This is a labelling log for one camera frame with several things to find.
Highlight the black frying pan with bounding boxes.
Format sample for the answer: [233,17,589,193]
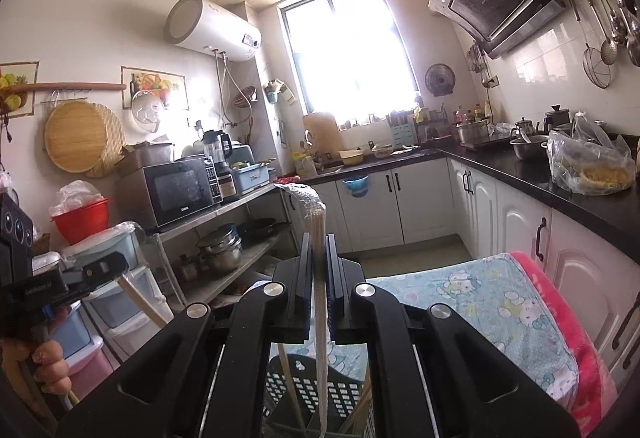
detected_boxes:
[240,217,288,239]

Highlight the small wall mounted holder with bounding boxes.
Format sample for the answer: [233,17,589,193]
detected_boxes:
[265,78,296,105]

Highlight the black microwave oven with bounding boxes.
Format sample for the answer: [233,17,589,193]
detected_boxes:
[142,155,223,231]

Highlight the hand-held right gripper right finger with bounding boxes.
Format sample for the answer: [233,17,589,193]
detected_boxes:
[325,233,581,438]

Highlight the blue grey storage box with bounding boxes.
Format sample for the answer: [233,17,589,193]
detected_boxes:
[232,144,278,194]

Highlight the stack of steel pots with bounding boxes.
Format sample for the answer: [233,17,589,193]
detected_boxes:
[196,223,243,274]

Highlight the light blue cartoon printed sheet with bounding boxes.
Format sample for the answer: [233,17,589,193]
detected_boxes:
[270,252,581,414]

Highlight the round bamboo tray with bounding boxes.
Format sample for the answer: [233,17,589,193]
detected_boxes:
[85,103,126,179]
[45,100,108,174]

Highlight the steel mixing bowl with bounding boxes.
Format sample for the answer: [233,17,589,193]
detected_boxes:
[510,134,551,160]

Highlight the blue hanging plastic bin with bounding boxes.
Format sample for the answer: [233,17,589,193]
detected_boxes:
[343,175,371,200]

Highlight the black kitchen countertop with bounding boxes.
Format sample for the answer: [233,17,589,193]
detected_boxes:
[277,133,640,264]

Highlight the steel cooking pot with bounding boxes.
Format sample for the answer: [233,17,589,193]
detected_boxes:
[456,118,491,145]

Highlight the white cylindrical water heater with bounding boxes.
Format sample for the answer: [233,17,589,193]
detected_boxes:
[164,0,262,64]

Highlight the white round plastic cover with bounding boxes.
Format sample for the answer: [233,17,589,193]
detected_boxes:
[131,90,166,131]

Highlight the large clear plastic bag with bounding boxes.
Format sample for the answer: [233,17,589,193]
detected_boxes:
[547,113,635,195]

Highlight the single bare chopstick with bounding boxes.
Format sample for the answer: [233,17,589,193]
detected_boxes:
[116,271,173,330]

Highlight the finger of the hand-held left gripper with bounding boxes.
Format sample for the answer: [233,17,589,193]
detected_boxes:
[62,252,130,301]

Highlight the round dark wall fan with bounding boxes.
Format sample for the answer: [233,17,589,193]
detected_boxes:
[425,63,457,98]

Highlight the beige cutting board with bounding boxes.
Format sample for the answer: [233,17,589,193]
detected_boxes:
[302,112,343,154]

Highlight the black wire dish rack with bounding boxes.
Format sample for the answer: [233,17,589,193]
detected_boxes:
[415,107,453,141]

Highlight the black blender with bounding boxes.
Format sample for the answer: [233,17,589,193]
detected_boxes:
[201,128,236,199]

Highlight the long wooden rolling pin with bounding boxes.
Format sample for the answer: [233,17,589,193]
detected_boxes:
[0,82,127,94]

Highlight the white base cabinets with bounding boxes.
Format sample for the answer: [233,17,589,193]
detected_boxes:
[280,157,640,384]

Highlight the hanging brown round basin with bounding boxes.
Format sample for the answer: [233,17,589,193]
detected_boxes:
[227,86,258,124]

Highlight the fruit wall poster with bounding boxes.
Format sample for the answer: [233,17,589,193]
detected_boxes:
[121,66,190,111]
[0,62,40,119]

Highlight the red plastic basin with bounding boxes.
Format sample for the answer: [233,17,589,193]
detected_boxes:
[51,198,110,245]

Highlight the dark green plastic utensil holder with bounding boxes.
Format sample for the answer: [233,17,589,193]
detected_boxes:
[262,353,376,438]

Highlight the crumpled white plastic bag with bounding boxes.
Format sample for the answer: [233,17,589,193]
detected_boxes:
[49,179,106,219]

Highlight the kitchen window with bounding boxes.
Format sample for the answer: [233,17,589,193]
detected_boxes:
[279,0,421,119]

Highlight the row of hanging kitchen utensils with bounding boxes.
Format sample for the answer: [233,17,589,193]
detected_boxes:
[567,0,640,89]

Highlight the cluster of small hanging ladles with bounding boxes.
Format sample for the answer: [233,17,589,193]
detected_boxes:
[467,42,493,86]

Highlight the light blue knife rack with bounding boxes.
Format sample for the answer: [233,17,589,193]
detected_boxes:
[387,111,417,146]

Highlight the person's left hand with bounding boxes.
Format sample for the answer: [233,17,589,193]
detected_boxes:
[0,308,72,399]

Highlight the pink fleece blanket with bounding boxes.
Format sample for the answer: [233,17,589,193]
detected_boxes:
[510,251,621,438]

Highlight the pastel plastic drawer tower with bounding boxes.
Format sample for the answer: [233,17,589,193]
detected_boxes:
[60,221,176,359]
[50,303,118,384]

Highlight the plastic chopstick pair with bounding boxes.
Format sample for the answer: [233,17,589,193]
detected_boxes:
[276,183,328,438]

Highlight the brown cardboard box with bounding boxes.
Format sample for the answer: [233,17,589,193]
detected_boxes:
[116,142,176,179]

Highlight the metal shelf rack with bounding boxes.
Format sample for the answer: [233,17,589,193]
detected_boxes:
[145,183,301,314]

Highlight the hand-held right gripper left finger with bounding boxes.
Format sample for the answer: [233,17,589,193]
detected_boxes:
[56,232,317,438]

